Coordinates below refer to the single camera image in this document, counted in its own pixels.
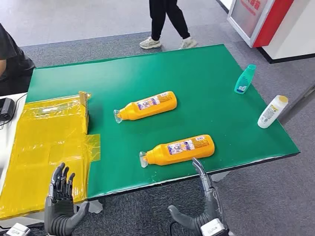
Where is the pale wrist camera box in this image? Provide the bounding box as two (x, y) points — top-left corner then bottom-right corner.
(5, 223), (31, 236)
(200, 219), (229, 236)

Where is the red white display stand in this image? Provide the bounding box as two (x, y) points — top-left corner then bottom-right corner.
(227, 0), (315, 64)

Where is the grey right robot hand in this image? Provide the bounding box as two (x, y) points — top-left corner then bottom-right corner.
(168, 158), (224, 229)

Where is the orange detergent bottle clear cap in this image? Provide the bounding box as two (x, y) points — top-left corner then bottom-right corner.
(113, 91), (178, 124)
(139, 134), (215, 169)

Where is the white bottle yellow cap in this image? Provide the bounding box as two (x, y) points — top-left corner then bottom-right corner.
(257, 95), (289, 129)

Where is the black electronic device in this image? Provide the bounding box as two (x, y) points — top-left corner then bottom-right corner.
(0, 97), (16, 122)

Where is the person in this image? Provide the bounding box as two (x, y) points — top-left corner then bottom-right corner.
(139, 0), (198, 50)
(0, 23), (36, 97)

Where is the teal plastic bottle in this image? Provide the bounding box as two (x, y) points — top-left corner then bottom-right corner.
(233, 64), (257, 95)

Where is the white table foot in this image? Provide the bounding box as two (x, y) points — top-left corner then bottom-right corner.
(88, 199), (103, 214)

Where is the grey metal bar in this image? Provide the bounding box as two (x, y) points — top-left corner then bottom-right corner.
(279, 81), (315, 126)

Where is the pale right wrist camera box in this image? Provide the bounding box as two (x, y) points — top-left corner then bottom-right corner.
(200, 219), (229, 236)

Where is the green table mat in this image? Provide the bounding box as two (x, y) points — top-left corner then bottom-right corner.
(26, 44), (300, 200)

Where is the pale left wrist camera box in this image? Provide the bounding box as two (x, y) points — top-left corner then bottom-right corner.
(5, 223), (31, 236)

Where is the yellow plastic wrapped box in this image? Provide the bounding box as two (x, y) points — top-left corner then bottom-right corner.
(0, 91), (101, 220)

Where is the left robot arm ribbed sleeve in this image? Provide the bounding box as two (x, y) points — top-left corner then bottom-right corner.
(48, 215), (76, 236)

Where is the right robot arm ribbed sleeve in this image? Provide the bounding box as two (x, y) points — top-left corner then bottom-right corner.
(190, 213), (212, 236)

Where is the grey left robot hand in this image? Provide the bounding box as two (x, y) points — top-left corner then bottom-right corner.
(45, 163), (90, 229)

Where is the robot arm ribbed sleeve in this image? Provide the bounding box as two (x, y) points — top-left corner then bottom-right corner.
(190, 213), (212, 236)
(48, 215), (76, 236)

